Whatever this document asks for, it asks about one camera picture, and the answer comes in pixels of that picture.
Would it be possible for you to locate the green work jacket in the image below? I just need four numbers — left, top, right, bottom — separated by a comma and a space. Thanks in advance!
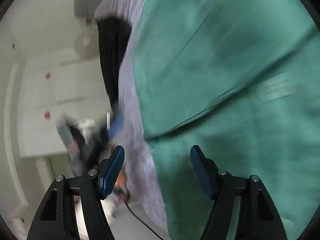
133, 0, 319, 239

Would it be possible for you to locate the person's left hand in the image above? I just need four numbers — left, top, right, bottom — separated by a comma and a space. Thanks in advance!
110, 169, 130, 205

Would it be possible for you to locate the white drawer cabinet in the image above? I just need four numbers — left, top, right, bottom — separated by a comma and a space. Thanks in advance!
17, 48, 111, 157

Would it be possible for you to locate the white electric fan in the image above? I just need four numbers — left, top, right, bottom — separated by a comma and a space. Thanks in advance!
74, 31, 99, 59

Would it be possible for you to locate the black garment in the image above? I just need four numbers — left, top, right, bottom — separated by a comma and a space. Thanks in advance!
98, 17, 131, 106

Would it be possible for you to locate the lavender embossed bedspread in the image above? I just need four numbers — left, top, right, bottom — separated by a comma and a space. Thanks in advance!
95, 0, 168, 230

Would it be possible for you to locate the black cable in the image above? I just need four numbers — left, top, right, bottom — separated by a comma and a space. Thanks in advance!
125, 200, 164, 240

